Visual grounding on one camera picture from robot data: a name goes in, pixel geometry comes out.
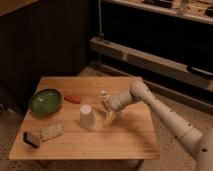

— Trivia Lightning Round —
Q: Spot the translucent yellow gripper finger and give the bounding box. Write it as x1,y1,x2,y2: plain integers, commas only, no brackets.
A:
98,95,110,102
104,111,116,127

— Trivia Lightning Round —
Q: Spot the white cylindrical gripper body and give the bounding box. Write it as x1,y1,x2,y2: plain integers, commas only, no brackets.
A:
107,91,136,111

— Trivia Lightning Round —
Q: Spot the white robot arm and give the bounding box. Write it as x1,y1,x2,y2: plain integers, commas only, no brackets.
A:
100,80,213,171

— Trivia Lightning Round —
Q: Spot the white ceramic cup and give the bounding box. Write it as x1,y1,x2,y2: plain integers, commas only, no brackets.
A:
80,104,95,128

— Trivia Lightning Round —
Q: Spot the dark eraser block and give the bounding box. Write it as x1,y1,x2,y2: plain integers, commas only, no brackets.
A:
23,132,40,148

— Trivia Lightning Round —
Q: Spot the white paint tube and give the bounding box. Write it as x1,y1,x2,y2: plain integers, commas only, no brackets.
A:
101,91,109,109

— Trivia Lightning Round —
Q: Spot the orange carrot toy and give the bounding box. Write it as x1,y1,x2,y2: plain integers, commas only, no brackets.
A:
64,96,81,104

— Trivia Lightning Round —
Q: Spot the wooden table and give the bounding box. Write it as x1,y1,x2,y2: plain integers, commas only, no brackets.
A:
9,77,159,160

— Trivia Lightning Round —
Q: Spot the green bowl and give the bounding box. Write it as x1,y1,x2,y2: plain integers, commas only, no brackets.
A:
29,89,62,116

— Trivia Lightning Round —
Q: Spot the metal pole stand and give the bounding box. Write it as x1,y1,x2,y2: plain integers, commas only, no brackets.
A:
98,0,104,41

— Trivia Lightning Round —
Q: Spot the wooden shelf beam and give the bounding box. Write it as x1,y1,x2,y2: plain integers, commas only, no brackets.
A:
90,37,213,92

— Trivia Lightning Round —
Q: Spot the beige sponge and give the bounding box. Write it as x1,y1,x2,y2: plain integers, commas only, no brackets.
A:
40,123,63,141

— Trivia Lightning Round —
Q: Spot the black handle object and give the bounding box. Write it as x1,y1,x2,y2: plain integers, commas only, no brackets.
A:
186,65,213,79

